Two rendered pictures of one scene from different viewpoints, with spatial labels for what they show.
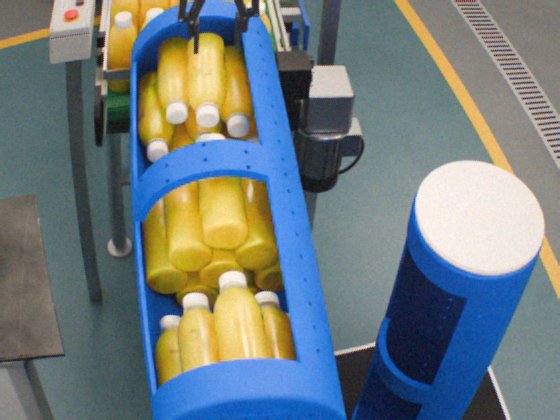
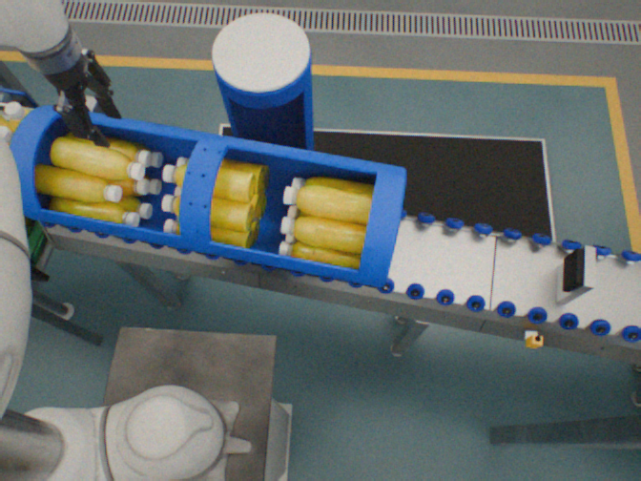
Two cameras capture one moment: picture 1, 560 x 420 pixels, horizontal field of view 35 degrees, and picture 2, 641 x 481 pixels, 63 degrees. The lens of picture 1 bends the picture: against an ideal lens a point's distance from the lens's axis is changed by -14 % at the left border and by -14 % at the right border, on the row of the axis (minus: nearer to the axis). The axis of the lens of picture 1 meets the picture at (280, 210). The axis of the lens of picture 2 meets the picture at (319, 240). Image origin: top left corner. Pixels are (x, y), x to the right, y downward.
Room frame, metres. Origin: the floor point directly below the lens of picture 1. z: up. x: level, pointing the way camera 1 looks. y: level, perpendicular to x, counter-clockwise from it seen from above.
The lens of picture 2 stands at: (0.62, 0.51, 2.23)
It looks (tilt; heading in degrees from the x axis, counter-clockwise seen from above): 69 degrees down; 295
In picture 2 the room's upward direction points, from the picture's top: 1 degrees counter-clockwise
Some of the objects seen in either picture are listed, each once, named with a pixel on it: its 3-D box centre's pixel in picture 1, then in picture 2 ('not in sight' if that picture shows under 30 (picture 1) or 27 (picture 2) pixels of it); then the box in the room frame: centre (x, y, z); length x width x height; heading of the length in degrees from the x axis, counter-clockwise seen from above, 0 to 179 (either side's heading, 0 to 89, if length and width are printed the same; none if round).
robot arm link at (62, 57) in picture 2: not in sight; (49, 43); (1.26, 0.14, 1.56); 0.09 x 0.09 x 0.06
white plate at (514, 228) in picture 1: (483, 215); (260, 52); (1.20, -0.38, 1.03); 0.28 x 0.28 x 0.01
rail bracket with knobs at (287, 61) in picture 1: (289, 76); not in sight; (1.61, 0.01, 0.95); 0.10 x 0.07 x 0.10; 102
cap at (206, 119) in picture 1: (207, 116); (137, 171); (1.25, 0.14, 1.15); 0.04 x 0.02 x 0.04; 100
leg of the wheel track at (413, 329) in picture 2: not in sight; (408, 335); (0.48, 0.04, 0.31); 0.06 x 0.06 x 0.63; 12
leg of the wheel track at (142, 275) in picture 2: not in sight; (152, 283); (1.44, 0.25, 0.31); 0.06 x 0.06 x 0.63; 12
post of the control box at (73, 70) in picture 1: (80, 180); (37, 313); (1.66, 0.52, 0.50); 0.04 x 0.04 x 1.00; 12
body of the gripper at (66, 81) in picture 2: not in sight; (69, 73); (1.26, 0.13, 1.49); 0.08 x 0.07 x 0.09; 102
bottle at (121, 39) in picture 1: (122, 52); not in sight; (1.61, 0.38, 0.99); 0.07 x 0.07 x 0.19
